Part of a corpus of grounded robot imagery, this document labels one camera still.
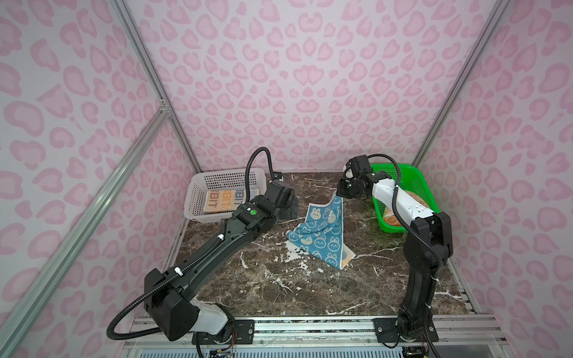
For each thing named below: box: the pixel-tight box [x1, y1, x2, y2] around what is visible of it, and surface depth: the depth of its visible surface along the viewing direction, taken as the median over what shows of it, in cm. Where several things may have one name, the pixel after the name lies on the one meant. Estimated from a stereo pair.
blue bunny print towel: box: [285, 190, 356, 270], surface depth 95 cm
